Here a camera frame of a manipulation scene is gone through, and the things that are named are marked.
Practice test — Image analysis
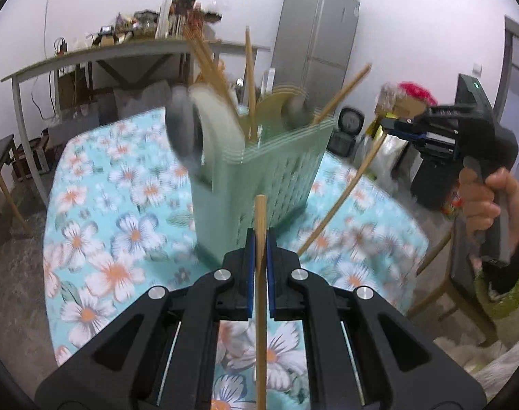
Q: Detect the cardboard box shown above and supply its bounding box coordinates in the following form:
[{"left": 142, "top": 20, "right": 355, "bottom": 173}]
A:
[{"left": 390, "top": 94, "right": 427, "bottom": 117}]

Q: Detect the silver refrigerator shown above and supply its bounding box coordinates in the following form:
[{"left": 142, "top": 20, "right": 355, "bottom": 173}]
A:
[{"left": 270, "top": 0, "right": 362, "bottom": 107}]

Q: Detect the person's right hand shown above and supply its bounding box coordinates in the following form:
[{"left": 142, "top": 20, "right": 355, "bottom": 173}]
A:
[{"left": 460, "top": 166, "right": 519, "bottom": 262}]

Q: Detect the floral turquoise blanket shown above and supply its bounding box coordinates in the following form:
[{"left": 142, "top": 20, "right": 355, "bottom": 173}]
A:
[{"left": 42, "top": 107, "right": 429, "bottom": 410}]

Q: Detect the wooden chair black seat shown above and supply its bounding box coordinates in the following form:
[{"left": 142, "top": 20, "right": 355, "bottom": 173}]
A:
[
  {"left": 407, "top": 218, "right": 500, "bottom": 346},
  {"left": 0, "top": 134, "right": 31, "bottom": 240}
]

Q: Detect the white foam board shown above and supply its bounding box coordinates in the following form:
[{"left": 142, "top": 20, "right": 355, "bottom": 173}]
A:
[{"left": 262, "top": 67, "right": 277, "bottom": 100}]

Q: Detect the grey door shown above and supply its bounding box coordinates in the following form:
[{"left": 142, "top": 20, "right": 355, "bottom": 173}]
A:
[{"left": 494, "top": 15, "right": 519, "bottom": 116}]

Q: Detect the yellow rice bag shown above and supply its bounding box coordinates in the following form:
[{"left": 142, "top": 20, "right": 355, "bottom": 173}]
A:
[{"left": 364, "top": 115, "right": 399, "bottom": 180}]

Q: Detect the single bamboo chopstick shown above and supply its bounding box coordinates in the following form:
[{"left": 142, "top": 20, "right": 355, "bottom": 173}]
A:
[
  {"left": 254, "top": 194, "right": 268, "bottom": 410},
  {"left": 297, "top": 130, "right": 389, "bottom": 256}
]

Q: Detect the black trash bin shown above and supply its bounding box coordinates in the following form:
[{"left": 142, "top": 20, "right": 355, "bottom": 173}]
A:
[{"left": 410, "top": 156, "right": 465, "bottom": 211}]

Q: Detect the black rice cooker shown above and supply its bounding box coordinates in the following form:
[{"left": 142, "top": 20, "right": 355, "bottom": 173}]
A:
[{"left": 328, "top": 107, "right": 366, "bottom": 156}]

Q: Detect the red package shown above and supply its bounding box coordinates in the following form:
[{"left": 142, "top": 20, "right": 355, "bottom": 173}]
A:
[{"left": 441, "top": 181, "right": 467, "bottom": 218}]

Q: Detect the grey metal-legged table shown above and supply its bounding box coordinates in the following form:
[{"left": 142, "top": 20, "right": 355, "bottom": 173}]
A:
[{"left": 1, "top": 40, "right": 271, "bottom": 206}]

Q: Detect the clear plastic bag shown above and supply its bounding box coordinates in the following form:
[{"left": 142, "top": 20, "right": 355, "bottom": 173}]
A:
[{"left": 377, "top": 83, "right": 403, "bottom": 112}]

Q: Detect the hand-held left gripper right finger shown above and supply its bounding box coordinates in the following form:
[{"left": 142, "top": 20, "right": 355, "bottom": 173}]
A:
[{"left": 266, "top": 227, "right": 487, "bottom": 410}]

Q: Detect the grey metal spoon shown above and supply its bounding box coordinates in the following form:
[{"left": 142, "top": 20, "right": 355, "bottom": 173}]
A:
[{"left": 165, "top": 85, "right": 204, "bottom": 172}]

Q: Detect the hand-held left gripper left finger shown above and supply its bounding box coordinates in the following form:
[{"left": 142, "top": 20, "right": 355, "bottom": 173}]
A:
[{"left": 35, "top": 227, "right": 257, "bottom": 410}]

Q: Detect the green perforated utensil holder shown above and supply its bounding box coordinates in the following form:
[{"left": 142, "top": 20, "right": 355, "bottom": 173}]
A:
[{"left": 191, "top": 120, "right": 335, "bottom": 261}]

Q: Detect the thin wall cable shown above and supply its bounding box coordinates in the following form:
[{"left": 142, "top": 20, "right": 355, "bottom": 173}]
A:
[{"left": 41, "top": 0, "right": 61, "bottom": 40}]

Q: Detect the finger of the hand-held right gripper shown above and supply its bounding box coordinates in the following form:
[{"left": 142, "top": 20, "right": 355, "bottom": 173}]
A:
[
  {"left": 390, "top": 132, "right": 459, "bottom": 160},
  {"left": 379, "top": 113, "right": 431, "bottom": 134}
]

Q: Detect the cream fluffy cloth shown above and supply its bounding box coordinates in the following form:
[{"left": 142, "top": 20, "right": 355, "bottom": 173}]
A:
[{"left": 432, "top": 333, "right": 519, "bottom": 394}]

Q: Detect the bunch of wooden chopsticks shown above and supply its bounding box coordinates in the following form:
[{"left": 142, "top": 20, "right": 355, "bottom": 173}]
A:
[{"left": 182, "top": 26, "right": 373, "bottom": 139}]

